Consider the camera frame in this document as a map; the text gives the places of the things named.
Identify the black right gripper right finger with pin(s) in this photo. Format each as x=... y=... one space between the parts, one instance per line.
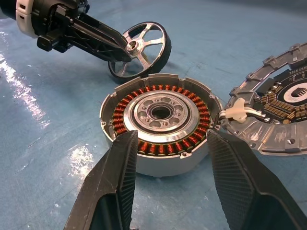
x=244 y=191

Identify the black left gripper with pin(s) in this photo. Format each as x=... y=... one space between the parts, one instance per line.
x=55 y=26

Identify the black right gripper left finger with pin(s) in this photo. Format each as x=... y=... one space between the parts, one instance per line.
x=108 y=187

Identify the silver motor housing copper windings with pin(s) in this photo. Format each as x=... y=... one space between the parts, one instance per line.
x=153 y=124

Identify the blue plastic table cover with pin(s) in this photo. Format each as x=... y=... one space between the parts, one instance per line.
x=48 y=143

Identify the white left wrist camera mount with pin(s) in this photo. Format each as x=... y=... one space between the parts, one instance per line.
x=26 y=21

